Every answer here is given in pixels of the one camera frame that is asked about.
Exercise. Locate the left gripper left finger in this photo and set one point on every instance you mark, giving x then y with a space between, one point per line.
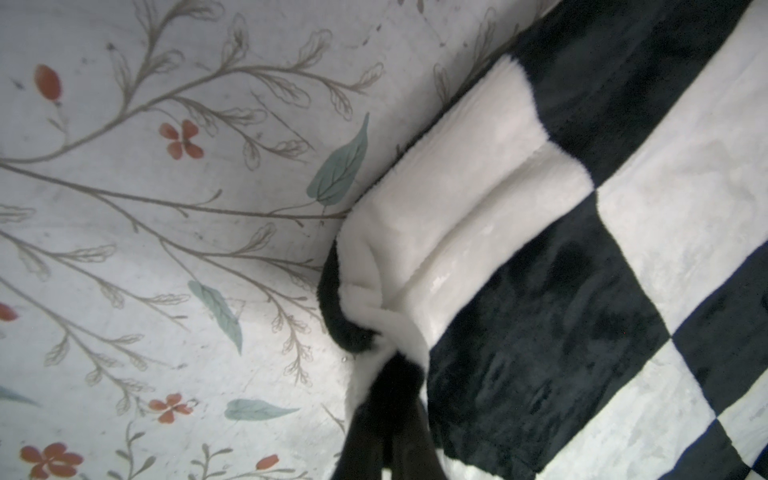
362 456

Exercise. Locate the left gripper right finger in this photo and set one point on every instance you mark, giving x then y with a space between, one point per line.
413 452

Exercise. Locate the black white checkered pillowcase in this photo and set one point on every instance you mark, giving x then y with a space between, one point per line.
568 271

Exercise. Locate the floral table cloth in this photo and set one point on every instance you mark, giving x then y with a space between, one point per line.
172 176

